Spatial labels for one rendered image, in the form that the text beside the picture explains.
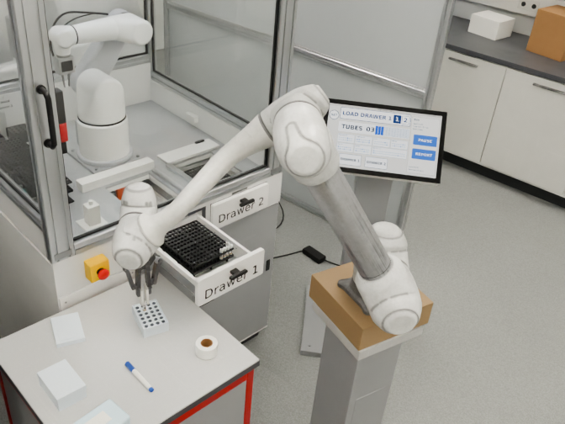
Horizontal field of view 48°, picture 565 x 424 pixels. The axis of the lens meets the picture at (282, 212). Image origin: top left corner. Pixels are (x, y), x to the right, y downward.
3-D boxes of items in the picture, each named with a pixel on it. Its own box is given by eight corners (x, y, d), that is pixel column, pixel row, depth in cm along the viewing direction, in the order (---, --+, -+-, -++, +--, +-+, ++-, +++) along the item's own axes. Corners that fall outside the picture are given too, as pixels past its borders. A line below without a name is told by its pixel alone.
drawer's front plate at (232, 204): (267, 205, 264) (269, 183, 258) (213, 230, 246) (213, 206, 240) (264, 204, 265) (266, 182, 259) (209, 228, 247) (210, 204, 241)
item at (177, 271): (256, 269, 226) (257, 256, 222) (198, 299, 210) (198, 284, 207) (189, 219, 249) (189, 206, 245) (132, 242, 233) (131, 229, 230)
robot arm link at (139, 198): (124, 218, 195) (118, 243, 184) (122, 175, 187) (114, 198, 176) (160, 219, 196) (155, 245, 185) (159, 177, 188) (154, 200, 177)
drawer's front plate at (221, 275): (262, 273, 226) (265, 248, 220) (198, 307, 209) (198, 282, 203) (259, 271, 227) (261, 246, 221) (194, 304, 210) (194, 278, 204)
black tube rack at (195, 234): (233, 262, 228) (234, 247, 224) (193, 281, 217) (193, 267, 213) (196, 233, 240) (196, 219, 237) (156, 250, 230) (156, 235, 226)
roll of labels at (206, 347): (222, 353, 200) (222, 344, 198) (203, 363, 196) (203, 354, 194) (208, 341, 205) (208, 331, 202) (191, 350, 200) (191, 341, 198)
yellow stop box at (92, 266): (111, 276, 215) (110, 259, 211) (92, 284, 211) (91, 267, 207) (103, 268, 218) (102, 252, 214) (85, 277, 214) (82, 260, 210)
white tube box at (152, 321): (168, 331, 207) (168, 322, 205) (144, 338, 203) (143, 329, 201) (156, 307, 216) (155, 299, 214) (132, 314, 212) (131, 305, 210)
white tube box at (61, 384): (87, 397, 182) (86, 384, 179) (59, 412, 177) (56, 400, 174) (66, 370, 190) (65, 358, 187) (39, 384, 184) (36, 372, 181)
